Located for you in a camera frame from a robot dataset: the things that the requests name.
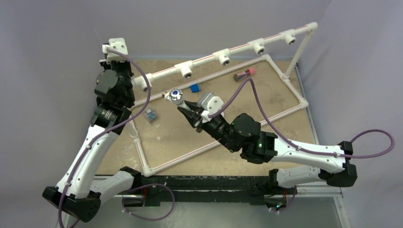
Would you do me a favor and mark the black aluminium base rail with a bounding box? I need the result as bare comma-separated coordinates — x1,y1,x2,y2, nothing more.
119,174,342,209

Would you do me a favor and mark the clear box with blue contents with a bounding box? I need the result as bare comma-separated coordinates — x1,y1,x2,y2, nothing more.
143,108,158,123

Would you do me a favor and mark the blue rectangular block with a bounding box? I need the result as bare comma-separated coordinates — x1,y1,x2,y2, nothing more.
190,84,201,93

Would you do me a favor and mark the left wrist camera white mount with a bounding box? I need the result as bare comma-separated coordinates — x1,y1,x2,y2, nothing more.
102,38,128,64

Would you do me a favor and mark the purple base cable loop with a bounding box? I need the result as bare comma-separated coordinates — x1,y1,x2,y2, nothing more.
121,183,176,221

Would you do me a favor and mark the colourful tube with pink cap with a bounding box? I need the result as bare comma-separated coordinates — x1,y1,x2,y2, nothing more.
233,67,256,82

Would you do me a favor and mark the white PVC pipe frame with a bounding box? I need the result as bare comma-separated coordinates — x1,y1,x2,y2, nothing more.
127,22,318,178

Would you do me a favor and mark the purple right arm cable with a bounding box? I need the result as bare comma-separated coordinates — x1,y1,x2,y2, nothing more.
208,77,396,160

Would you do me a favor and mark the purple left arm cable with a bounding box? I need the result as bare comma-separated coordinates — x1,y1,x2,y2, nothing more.
57,47,153,228

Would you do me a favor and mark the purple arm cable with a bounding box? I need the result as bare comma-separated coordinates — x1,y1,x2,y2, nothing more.
57,47,153,228
208,77,396,160

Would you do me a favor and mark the white plastic water faucet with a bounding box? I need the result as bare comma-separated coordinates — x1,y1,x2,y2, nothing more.
162,89,184,105

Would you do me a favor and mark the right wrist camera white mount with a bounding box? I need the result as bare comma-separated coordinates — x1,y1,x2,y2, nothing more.
197,92,224,124

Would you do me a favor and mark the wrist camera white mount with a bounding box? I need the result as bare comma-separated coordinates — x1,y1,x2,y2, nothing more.
102,38,128,64
197,92,224,124

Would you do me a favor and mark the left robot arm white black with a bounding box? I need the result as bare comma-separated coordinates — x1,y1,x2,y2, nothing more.
42,61,142,224

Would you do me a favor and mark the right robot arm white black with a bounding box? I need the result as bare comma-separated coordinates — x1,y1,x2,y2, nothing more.
177,101,358,193

